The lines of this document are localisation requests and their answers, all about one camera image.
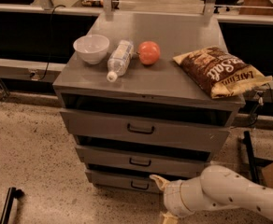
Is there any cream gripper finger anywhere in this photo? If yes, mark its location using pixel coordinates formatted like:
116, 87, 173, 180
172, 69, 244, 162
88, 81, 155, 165
150, 175, 170, 191
159, 212, 178, 224

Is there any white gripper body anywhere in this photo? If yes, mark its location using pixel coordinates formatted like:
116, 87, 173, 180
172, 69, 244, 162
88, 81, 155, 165
164, 180, 194, 217

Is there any grey bottom drawer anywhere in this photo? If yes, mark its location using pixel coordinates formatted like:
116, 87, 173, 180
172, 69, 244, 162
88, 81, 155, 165
85, 168, 191, 194

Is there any grey drawer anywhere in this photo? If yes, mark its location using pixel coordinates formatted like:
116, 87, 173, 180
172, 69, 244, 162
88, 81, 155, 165
76, 146, 206, 178
85, 168, 191, 194
61, 108, 229, 153

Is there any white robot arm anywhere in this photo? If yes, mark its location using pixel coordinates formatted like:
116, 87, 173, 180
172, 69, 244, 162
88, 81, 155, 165
150, 165, 273, 221

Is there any grey middle drawer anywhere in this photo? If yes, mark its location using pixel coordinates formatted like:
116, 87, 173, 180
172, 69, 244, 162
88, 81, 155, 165
76, 146, 206, 178

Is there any grey metal drawer cabinet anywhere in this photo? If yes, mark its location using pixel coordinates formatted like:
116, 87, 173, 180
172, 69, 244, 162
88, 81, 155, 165
52, 10, 246, 194

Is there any grey top drawer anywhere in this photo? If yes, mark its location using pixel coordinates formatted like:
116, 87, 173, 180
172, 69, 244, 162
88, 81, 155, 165
61, 108, 229, 153

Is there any black metal leg right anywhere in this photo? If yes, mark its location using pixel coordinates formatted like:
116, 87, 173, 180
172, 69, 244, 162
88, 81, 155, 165
243, 131, 260, 184

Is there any black metal leg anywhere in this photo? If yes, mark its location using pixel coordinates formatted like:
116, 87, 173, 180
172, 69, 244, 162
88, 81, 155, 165
243, 131, 260, 184
0, 187, 24, 224

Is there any brown yellow chip bag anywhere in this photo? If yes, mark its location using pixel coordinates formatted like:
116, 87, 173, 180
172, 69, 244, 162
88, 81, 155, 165
173, 47, 273, 99

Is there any clear plastic water bottle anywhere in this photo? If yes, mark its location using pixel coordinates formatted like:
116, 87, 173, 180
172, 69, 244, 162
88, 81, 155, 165
107, 40, 134, 82

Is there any red apple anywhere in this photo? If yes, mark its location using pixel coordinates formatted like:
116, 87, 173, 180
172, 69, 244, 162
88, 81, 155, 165
137, 41, 161, 65

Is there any black metal leg left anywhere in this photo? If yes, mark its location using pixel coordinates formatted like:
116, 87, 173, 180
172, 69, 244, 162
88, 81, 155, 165
0, 187, 24, 224

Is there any white bowl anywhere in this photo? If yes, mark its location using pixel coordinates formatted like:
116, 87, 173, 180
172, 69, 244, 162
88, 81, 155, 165
73, 35, 109, 64

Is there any black cable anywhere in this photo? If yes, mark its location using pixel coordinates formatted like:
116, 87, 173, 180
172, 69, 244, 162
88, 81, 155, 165
29, 4, 67, 82

